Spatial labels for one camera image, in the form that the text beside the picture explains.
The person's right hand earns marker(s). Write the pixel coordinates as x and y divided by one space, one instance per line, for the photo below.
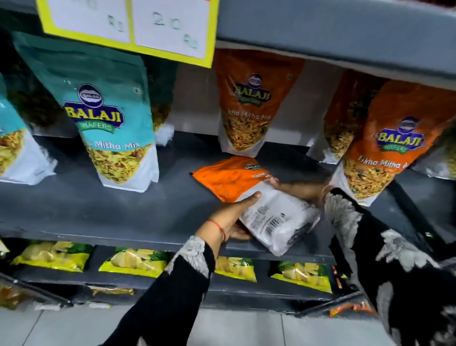
302 190

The person's left hand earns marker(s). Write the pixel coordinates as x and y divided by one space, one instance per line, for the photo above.
226 217

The person's left thumb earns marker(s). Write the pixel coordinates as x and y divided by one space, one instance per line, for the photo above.
249 201

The person's right fingers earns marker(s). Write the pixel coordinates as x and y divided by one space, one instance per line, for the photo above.
276 182

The orange and white snack packet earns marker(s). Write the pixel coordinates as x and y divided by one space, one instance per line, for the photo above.
274 217

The person's left forearm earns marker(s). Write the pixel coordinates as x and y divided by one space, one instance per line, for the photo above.
171 299

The person's right forearm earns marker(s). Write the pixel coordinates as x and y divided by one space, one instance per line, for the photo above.
392 271

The yellow green chips packet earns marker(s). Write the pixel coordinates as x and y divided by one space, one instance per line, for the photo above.
137 262
3 247
302 276
235 269
53 255

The grey metal shelf board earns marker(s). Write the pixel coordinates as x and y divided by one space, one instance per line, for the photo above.
235 290
107 210
338 32

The teal snack packet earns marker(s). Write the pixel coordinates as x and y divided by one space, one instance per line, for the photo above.
32 103
162 96
107 114
17 153

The orange wrapped snack pack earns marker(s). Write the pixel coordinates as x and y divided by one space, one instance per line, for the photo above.
12 296
352 308

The yellow wrapped snack pack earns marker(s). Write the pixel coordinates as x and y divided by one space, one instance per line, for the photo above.
112 291

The yellow-bordered white price sign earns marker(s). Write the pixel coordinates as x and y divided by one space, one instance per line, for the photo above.
160 25

